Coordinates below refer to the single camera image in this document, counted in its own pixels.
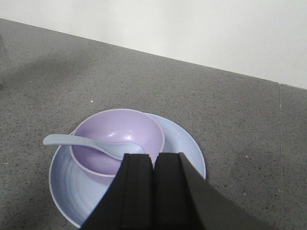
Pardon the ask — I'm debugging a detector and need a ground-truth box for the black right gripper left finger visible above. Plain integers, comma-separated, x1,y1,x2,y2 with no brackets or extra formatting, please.
81,154,153,230

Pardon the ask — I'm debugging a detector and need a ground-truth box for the light blue plastic spoon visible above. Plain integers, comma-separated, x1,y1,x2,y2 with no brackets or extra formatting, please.
43,134,145,160

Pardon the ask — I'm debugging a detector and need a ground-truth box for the light blue plastic plate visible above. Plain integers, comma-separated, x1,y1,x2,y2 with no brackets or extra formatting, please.
49,115,206,228

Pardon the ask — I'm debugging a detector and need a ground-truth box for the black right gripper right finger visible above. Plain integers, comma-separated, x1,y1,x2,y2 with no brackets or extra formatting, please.
154,153,273,230

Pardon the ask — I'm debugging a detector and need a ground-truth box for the purple plastic bowl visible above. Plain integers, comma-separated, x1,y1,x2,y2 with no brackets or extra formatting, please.
69,109,165,184

